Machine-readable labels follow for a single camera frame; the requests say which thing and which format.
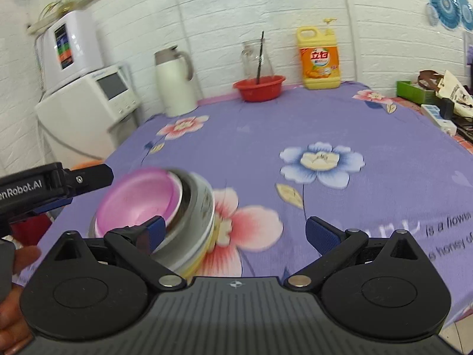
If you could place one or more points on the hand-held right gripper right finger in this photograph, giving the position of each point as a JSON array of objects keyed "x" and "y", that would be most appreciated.
[{"x": 321, "y": 235}]

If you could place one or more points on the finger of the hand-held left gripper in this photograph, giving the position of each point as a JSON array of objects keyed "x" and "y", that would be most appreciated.
[
  {"x": 51, "y": 206},
  {"x": 92, "y": 179}
]

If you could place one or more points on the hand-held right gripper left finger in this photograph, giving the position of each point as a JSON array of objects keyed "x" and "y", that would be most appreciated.
[{"x": 157, "y": 229}]

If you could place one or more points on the purple plastic bowl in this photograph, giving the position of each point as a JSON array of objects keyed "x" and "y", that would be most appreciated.
[{"x": 133, "y": 199}]

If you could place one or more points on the red patterned ceramic bowl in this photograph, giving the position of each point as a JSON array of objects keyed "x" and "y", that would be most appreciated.
[{"x": 179, "y": 198}]

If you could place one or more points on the stainless steel bowl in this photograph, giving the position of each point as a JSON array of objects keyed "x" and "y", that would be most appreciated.
[{"x": 196, "y": 207}]

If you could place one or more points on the yellow plate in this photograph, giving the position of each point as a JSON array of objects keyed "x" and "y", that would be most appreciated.
[{"x": 192, "y": 271}]

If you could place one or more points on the person's left hand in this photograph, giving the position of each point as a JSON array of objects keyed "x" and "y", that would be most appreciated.
[{"x": 27, "y": 259}]

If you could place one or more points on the orange plastic basin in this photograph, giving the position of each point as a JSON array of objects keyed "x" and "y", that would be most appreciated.
[{"x": 87, "y": 164}]

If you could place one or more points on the dark red panel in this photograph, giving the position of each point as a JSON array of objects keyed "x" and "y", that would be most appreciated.
[{"x": 31, "y": 229}]

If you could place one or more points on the white water dispenser with screen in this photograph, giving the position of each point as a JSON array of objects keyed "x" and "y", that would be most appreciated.
[{"x": 74, "y": 118}]

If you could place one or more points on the purple floral tablecloth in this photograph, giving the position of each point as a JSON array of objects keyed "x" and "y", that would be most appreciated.
[{"x": 332, "y": 118}]

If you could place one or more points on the cream thermos jug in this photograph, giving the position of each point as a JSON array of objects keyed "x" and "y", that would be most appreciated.
[{"x": 173, "y": 88}]

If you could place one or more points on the red plastic basin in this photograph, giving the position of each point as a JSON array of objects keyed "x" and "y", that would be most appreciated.
[{"x": 258, "y": 92}]

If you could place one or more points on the white power strip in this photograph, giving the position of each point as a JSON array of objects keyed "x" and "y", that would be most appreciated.
[{"x": 436, "y": 116}]

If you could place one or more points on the green box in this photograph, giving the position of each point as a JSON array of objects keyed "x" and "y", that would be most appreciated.
[{"x": 410, "y": 92}]

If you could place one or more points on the yellow detergent bottle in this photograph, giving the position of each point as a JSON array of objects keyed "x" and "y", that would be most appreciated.
[{"x": 317, "y": 66}]

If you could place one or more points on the black bottle brush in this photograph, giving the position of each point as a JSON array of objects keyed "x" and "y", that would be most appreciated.
[{"x": 260, "y": 59}]

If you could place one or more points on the clear glass jar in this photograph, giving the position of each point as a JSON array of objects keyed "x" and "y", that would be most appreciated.
[{"x": 251, "y": 59}]

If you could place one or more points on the printed paper bag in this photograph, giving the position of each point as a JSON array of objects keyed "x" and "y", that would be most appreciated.
[{"x": 456, "y": 92}]

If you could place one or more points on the white wall water purifier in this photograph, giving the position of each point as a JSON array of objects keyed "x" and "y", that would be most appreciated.
[{"x": 81, "y": 44}]

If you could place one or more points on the white wall conduit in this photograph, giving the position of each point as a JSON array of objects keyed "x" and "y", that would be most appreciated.
[
  {"x": 181, "y": 18},
  {"x": 349, "y": 26}
]

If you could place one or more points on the blue round wall decoration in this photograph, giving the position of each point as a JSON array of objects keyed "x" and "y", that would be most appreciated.
[{"x": 443, "y": 0}]

